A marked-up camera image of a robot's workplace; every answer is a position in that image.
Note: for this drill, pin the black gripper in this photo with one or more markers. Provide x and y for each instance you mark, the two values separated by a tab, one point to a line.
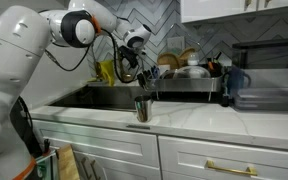
129	55

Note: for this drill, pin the gold spring faucet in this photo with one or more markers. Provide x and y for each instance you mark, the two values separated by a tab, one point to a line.
127	77

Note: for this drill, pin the silver metal cup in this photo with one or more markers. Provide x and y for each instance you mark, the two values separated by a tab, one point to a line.
144	108

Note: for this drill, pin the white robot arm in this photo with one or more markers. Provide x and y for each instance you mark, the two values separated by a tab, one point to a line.
14	66

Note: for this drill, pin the black kitchen sink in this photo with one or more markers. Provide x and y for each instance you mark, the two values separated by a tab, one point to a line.
100	96

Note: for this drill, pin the yellow cloth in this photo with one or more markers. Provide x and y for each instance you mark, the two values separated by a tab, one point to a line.
106	71

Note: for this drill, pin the round wooden plate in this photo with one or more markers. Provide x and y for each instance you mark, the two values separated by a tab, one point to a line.
168	60
185	53

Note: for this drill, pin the silver dish rack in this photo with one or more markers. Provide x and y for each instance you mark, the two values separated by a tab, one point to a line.
184	84

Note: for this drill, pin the clear glass lid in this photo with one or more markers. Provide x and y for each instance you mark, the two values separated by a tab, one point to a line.
192	72

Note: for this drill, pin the white baby bottle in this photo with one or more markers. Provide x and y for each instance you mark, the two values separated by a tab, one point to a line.
193	61

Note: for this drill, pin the white lower kitchen cabinet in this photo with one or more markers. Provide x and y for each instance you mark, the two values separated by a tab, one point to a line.
184	156

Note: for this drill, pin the white kitchen cabinet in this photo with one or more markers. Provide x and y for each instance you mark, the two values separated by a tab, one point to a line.
184	156
224	10

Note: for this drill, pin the white upper kitchen cabinet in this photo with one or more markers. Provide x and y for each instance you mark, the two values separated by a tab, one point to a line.
224	10

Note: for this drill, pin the wooden workbench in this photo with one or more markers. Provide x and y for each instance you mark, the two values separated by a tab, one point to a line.
67	163

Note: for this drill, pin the black toaster oven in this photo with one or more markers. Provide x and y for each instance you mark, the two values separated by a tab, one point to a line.
270	53

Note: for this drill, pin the clear plastic container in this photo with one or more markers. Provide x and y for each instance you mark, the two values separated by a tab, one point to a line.
267	98

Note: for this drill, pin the white wall outlet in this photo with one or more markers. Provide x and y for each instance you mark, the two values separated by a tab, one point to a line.
176	43

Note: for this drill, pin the aluminium frame with teal brackets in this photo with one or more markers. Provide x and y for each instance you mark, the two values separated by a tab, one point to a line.
45	166

